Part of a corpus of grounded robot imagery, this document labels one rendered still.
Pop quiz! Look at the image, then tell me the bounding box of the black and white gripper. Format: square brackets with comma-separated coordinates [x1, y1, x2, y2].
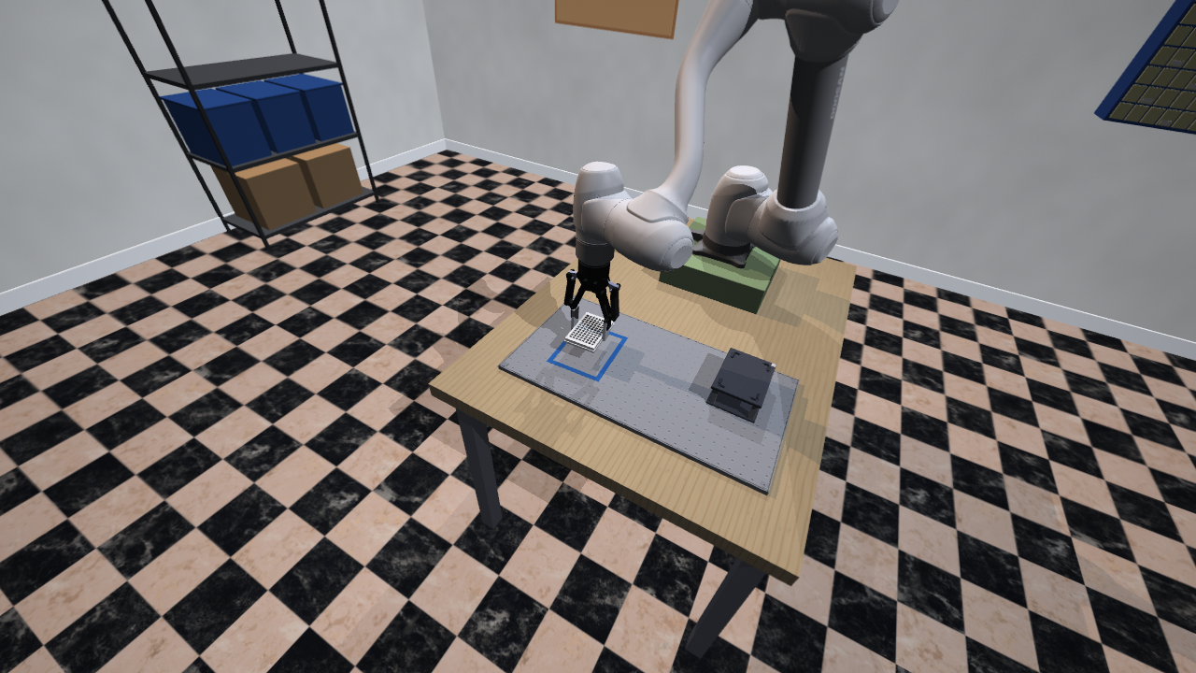
[565, 261, 620, 341]

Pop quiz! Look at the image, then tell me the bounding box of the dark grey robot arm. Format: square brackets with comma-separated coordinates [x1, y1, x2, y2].
[573, 0, 899, 273]

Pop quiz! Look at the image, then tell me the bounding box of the blue tape rectangle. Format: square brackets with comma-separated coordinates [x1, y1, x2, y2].
[547, 332, 628, 383]

